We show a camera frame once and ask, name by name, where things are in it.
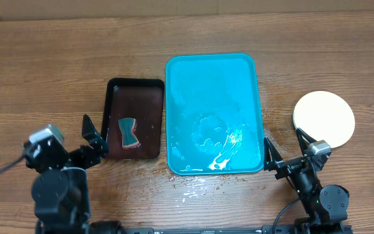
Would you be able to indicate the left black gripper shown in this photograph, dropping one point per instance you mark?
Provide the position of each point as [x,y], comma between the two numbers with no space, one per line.
[95,142]

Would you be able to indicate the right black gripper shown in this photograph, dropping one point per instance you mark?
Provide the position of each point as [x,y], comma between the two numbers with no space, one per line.
[271,157]

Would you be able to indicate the green and orange sponge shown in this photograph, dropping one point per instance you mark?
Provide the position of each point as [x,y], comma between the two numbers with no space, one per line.
[127,126]

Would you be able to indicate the green plate top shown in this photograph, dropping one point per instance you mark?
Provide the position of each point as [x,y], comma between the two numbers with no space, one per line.
[325,116]

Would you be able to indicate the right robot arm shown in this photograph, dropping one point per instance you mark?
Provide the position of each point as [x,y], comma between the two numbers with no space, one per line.
[325,207]

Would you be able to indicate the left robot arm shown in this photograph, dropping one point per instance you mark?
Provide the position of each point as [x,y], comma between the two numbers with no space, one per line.
[60,192]

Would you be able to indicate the black rectangular tray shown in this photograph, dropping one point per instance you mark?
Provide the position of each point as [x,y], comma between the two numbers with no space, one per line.
[141,99]

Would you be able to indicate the teal plastic tray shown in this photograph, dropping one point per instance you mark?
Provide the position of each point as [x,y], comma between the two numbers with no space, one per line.
[214,119]

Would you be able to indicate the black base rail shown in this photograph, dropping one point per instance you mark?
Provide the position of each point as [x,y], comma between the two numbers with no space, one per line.
[115,227]

